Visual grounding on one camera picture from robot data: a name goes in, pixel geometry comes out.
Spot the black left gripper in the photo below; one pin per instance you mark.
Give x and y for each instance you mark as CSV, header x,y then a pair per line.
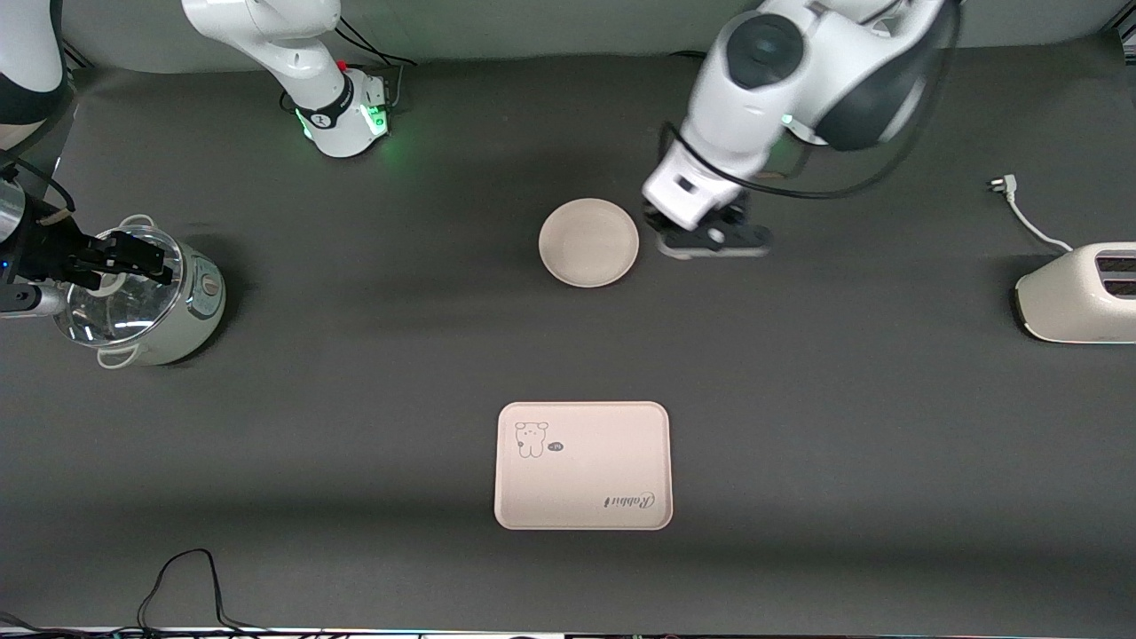
x,y
653,220

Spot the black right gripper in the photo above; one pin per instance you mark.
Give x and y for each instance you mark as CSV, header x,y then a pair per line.
x,y
46,246

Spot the round beige plate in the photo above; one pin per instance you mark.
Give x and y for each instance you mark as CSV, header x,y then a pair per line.
x,y
588,242

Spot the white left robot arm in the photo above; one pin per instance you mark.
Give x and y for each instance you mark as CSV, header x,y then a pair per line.
x,y
799,62

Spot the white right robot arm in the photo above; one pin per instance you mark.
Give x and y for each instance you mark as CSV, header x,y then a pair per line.
x,y
302,53

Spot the beige rectangular rabbit tray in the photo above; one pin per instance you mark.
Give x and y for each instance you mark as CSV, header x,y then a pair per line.
x,y
583,479

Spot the glass pot lid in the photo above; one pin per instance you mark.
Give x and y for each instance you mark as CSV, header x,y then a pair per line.
x,y
98,319

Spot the pale green electric pot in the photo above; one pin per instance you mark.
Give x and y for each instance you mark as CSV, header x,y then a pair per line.
x,y
191,306

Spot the beige round object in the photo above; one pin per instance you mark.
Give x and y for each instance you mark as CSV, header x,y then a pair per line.
x,y
22,133

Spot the dark grey table mat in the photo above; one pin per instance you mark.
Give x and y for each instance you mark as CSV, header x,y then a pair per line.
x,y
355,417

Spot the cream white toaster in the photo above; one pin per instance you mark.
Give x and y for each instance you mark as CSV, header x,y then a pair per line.
x,y
1078,297

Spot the aluminium frame rail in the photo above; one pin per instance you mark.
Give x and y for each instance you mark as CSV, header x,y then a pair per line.
x,y
75,55

